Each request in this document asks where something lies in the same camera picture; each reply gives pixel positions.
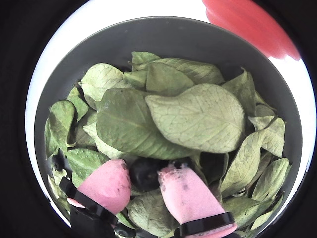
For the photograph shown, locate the pink padded gripper finger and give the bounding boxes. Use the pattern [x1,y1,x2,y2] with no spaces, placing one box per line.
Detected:
[59,158,132,238]
[157,161,238,238]

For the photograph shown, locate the dark blueberry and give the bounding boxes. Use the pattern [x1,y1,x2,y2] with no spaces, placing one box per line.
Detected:
[51,153,65,172]
[129,158,161,191]

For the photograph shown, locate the green leaf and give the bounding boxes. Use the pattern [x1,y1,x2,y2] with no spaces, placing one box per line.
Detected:
[145,83,246,154]
[221,68,257,117]
[127,189,179,236]
[66,86,89,122]
[96,88,196,160]
[135,58,225,85]
[79,63,134,111]
[145,61,195,94]
[64,148,109,185]
[48,100,76,152]
[251,158,290,202]
[219,128,264,198]
[248,115,286,158]
[131,51,161,71]

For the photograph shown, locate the red collapsible cup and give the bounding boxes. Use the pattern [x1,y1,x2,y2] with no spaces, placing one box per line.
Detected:
[202,0,302,61]

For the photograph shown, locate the dark grey bowl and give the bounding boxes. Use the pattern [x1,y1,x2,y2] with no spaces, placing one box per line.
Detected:
[34,16,303,238]

